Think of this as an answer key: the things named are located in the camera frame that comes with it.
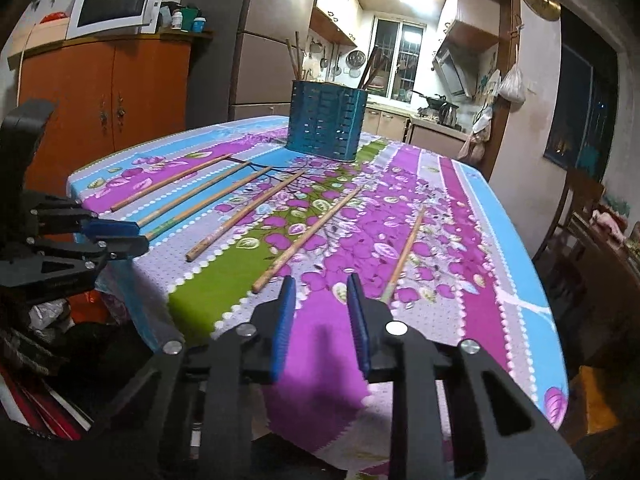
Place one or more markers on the kitchen window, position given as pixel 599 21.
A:
pixel 402 43

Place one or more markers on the silver refrigerator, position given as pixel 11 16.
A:
pixel 245 71

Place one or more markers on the wooden chopstick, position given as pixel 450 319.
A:
pixel 204 203
pixel 167 181
pixel 392 283
pixel 195 191
pixel 205 242
pixel 379 61
pixel 300 241
pixel 299 56

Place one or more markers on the floral striped tablecloth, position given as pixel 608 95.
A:
pixel 468 274

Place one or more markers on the orange wooden cabinet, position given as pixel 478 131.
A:
pixel 110 93

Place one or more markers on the dark window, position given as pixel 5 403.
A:
pixel 584 117

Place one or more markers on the range hood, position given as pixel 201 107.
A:
pixel 457 69

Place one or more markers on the chopstick in holder right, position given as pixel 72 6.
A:
pixel 368 67

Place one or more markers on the wooden chair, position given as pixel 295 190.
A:
pixel 557 251

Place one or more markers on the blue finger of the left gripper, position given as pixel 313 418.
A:
pixel 125 247
pixel 98 229

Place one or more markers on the white plastic bag hanging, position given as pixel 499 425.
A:
pixel 512 87

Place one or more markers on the kitchen counter cabinets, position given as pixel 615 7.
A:
pixel 399 125

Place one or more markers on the blue perforated utensil holder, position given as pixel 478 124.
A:
pixel 326 120

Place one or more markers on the chopstick in holder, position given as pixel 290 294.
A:
pixel 292 54
pixel 368 67

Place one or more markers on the chopstick in holder left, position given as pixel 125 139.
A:
pixel 292 54

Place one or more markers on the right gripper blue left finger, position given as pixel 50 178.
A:
pixel 281 333

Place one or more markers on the white microwave oven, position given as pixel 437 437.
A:
pixel 90 17

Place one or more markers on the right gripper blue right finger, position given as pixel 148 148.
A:
pixel 356 301

